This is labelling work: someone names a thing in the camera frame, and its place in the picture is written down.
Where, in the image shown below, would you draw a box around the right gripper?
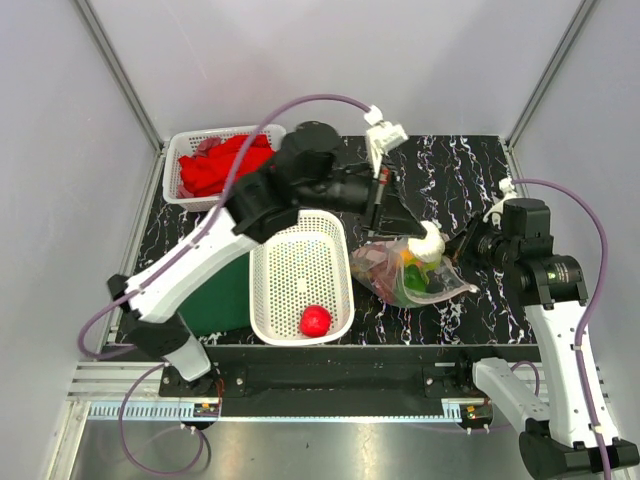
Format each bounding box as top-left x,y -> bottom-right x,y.
438,211 -> 518,272

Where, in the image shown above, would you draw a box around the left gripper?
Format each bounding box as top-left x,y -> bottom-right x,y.
298,157 -> 427,236

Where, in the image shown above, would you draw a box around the beige fake garlic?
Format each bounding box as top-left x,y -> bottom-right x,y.
408,221 -> 445,263

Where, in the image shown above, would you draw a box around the clear zip top bag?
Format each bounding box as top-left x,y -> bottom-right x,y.
349,239 -> 479,309

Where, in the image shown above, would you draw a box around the green fake pepper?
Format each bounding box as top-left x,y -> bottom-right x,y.
403,264 -> 432,294

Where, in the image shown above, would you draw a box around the red fake apple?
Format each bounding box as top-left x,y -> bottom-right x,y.
299,305 -> 332,338

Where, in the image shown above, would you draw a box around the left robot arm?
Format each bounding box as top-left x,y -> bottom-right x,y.
107,121 -> 427,396

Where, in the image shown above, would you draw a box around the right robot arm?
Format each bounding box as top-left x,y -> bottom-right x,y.
446,198 -> 639,479

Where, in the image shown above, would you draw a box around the orange fake fruit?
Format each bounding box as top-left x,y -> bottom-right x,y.
400,249 -> 420,265

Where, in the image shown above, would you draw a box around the purple fake grapes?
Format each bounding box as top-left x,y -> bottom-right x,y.
368,265 -> 397,302

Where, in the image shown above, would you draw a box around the large white perforated basket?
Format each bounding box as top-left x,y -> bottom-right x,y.
249,209 -> 354,347

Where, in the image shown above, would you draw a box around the red cloth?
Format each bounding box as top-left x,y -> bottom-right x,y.
179,134 -> 274,197

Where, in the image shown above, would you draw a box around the green cloth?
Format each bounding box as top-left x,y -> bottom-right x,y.
178,254 -> 250,339

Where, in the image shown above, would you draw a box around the grey pink cloth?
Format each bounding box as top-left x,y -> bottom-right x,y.
192,137 -> 222,158

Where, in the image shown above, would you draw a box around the small white basket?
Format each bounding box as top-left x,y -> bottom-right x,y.
162,125 -> 256,212

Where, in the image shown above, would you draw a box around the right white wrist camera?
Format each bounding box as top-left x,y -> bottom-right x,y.
483,177 -> 518,227

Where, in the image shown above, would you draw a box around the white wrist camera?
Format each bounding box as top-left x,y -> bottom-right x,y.
364,105 -> 408,178
483,177 -> 518,227

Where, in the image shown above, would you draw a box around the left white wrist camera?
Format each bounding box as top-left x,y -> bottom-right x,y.
364,105 -> 408,178

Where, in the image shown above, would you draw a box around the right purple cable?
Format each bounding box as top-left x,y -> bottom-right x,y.
509,178 -> 614,480

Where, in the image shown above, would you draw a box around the purple cable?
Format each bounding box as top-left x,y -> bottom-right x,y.
77,93 -> 374,474
509,178 -> 614,480

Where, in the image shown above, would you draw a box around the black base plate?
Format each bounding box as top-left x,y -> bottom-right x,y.
158,344 -> 531,419

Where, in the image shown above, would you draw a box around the white cable duct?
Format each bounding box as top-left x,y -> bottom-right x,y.
88,401 -> 462,424

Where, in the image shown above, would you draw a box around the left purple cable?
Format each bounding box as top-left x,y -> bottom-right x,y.
77,93 -> 374,474

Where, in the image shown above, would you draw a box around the left aluminium frame post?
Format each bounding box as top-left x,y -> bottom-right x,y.
73,0 -> 166,151

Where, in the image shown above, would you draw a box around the aluminium frame post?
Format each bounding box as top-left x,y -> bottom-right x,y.
73,0 -> 166,151
505,0 -> 599,149

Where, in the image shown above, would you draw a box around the right aluminium frame post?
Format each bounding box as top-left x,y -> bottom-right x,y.
505,0 -> 599,149

